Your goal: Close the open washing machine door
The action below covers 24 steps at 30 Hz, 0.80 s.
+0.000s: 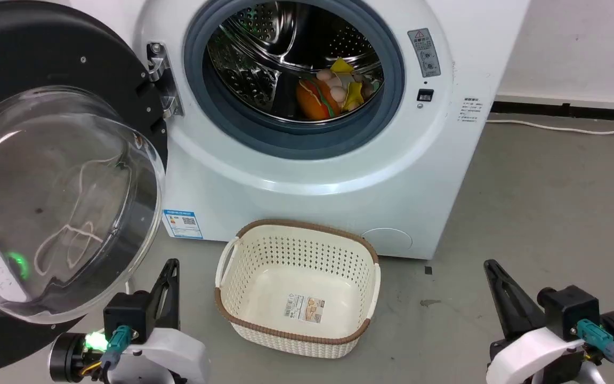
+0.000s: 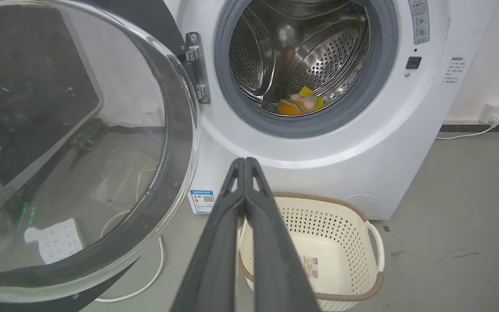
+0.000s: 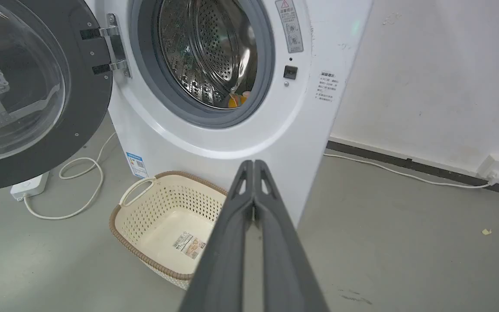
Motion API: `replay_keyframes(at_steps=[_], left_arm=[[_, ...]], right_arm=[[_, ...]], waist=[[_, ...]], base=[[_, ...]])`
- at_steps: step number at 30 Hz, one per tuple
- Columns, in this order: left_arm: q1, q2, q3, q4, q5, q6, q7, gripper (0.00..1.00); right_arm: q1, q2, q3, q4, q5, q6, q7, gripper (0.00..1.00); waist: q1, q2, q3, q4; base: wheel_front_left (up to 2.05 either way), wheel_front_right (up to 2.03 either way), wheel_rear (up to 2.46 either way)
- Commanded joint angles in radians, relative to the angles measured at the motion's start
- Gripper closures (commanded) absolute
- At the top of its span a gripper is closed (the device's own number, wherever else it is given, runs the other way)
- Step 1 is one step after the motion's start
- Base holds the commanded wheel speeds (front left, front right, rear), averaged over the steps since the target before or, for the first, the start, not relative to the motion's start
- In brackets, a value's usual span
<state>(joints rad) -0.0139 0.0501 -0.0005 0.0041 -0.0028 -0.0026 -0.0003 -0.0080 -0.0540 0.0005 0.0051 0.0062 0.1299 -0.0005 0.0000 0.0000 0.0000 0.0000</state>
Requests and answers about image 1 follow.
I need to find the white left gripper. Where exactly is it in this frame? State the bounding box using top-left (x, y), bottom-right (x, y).
top-left (49, 259), bottom-right (212, 384)

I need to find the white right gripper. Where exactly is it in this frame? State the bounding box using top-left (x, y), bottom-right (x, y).
top-left (483, 259), bottom-right (614, 384)

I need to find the washer door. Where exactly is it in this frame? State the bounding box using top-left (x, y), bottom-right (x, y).
top-left (0, 0), bottom-right (169, 377)

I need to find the white front-load washing machine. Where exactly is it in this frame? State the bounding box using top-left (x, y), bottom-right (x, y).
top-left (70, 0), bottom-right (531, 260)

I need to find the metal door hinge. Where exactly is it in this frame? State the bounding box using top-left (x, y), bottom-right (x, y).
top-left (146, 42), bottom-right (185, 119)

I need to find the blue energy label sticker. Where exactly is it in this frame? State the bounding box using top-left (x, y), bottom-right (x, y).
top-left (163, 209), bottom-right (204, 239)

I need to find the cream plastic laundry basket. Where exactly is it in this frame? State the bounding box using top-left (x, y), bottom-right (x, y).
top-left (214, 219), bottom-right (381, 359)

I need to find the paper basket label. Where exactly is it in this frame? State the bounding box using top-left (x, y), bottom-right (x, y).
top-left (284, 292), bottom-right (326, 323)

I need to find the round drain filter cover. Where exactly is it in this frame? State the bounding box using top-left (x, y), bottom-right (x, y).
top-left (361, 228), bottom-right (413, 252)

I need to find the small text label sticker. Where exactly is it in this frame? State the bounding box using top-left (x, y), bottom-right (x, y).
top-left (460, 96), bottom-right (482, 124)

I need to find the black baseboard strip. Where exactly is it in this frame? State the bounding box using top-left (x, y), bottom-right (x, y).
top-left (491, 100), bottom-right (614, 122)

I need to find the stainless steel washer drum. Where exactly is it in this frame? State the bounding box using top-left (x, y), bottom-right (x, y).
top-left (207, 0), bottom-right (385, 124)

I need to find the orange plush burger toy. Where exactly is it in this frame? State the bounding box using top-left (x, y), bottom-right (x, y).
top-left (295, 75), bottom-right (343, 121)

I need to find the yellow plush toy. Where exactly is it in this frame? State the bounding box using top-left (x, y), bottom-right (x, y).
top-left (330, 57), bottom-right (366, 113)

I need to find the grey warning sticker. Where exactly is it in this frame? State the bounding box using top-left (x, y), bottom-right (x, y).
top-left (407, 28), bottom-right (442, 78)

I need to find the beige plush doll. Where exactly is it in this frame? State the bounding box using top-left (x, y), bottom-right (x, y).
top-left (315, 68), bottom-right (349, 103)

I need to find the teal-plug left gripper cable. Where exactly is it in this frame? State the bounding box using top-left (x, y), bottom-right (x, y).
top-left (80, 324), bottom-right (133, 377)

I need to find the teal-plug gripper cable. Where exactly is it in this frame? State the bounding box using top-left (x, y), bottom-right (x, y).
top-left (80, 324), bottom-right (133, 377)
top-left (576, 318), bottom-right (614, 384)

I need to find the teal-plug right gripper cable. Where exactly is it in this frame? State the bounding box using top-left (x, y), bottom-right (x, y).
top-left (576, 318), bottom-right (614, 384)

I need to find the white floor cable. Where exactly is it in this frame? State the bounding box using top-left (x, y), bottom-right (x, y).
top-left (486, 118), bottom-right (614, 135)

